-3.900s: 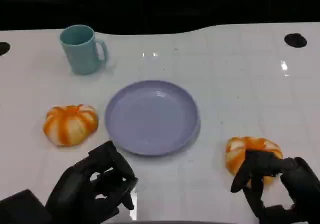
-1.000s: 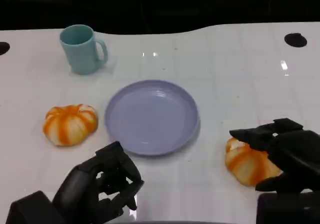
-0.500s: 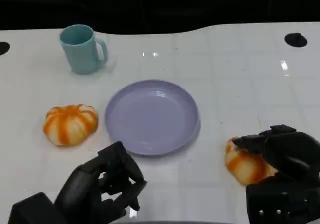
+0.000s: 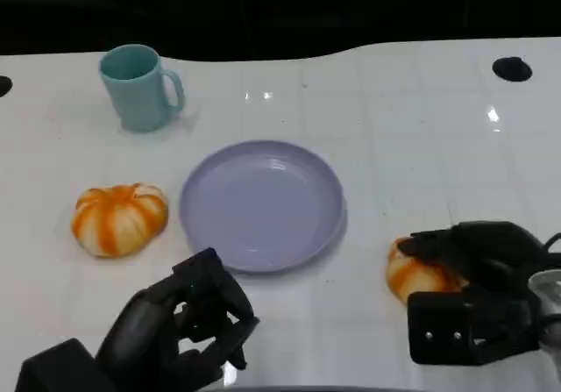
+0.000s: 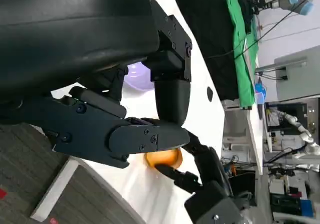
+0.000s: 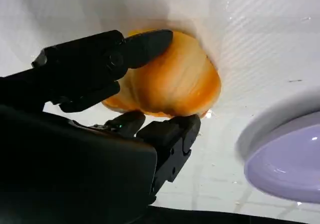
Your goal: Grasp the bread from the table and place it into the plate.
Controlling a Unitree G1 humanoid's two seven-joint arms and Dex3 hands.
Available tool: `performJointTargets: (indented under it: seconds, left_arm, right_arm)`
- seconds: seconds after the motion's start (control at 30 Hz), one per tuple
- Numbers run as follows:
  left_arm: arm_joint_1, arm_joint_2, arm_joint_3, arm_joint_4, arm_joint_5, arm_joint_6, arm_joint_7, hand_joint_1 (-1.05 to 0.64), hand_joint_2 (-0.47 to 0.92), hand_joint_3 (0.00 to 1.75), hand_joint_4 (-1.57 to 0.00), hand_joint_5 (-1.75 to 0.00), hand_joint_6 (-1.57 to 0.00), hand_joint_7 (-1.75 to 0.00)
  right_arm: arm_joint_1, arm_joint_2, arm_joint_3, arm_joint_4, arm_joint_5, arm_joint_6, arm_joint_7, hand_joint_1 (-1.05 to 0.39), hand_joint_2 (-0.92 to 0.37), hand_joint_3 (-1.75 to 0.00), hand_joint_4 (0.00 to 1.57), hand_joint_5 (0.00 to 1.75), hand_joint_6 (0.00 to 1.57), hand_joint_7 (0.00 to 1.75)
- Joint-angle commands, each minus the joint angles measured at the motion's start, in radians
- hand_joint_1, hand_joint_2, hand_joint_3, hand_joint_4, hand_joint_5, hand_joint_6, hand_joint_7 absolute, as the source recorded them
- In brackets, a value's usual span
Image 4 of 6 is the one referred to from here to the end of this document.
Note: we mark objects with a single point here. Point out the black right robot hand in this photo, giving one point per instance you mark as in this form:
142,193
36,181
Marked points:
495,251

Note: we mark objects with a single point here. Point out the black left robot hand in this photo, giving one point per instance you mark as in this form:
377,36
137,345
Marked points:
136,339

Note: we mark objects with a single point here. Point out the orange white toy bread roll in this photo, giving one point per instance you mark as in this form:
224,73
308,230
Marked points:
416,278
118,221

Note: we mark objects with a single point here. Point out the lilac plate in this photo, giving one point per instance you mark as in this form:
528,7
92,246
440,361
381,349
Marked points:
263,205

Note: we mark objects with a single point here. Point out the pale green mug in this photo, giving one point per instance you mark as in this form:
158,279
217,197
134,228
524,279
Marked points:
136,98

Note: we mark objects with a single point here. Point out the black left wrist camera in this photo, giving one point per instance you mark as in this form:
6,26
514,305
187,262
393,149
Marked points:
57,370

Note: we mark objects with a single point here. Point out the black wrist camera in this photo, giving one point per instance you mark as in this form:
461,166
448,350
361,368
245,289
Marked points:
451,330
57,370

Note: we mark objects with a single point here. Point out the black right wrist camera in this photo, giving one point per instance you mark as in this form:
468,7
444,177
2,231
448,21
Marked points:
451,330

